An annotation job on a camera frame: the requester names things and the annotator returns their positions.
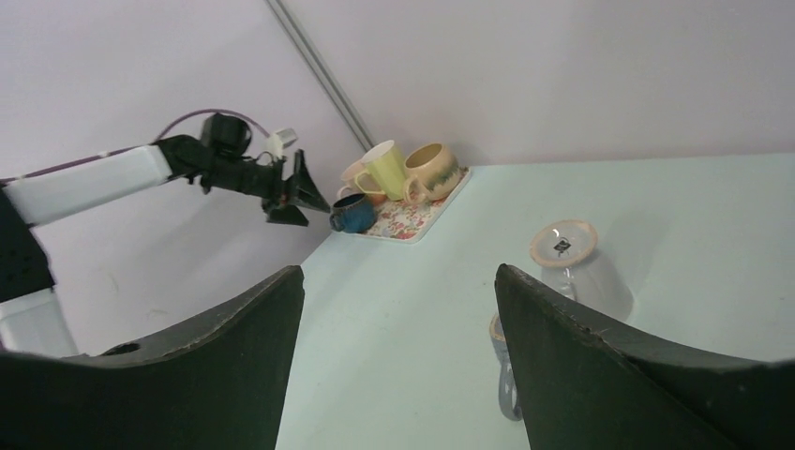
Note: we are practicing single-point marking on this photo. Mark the floral placemat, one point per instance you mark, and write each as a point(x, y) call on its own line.
point(407, 224)

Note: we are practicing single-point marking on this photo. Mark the grey mug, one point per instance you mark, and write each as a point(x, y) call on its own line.
point(507, 390)
point(573, 265)

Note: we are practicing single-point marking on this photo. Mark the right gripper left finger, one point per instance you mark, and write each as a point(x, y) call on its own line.
point(217, 380)

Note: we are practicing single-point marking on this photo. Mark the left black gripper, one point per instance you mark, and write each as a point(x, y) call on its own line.
point(282, 198)

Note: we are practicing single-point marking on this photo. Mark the blue ceramic mug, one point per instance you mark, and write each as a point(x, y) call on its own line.
point(352, 214)

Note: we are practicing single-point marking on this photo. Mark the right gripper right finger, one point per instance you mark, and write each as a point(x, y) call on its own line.
point(588, 381)

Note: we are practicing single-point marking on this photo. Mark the pink ceramic mug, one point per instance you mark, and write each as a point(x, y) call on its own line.
point(360, 181)

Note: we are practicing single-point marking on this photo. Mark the beige ceramic mug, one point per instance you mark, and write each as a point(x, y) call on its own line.
point(432, 173)

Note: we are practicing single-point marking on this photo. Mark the yellow ceramic mug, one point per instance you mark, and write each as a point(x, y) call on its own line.
point(384, 163)

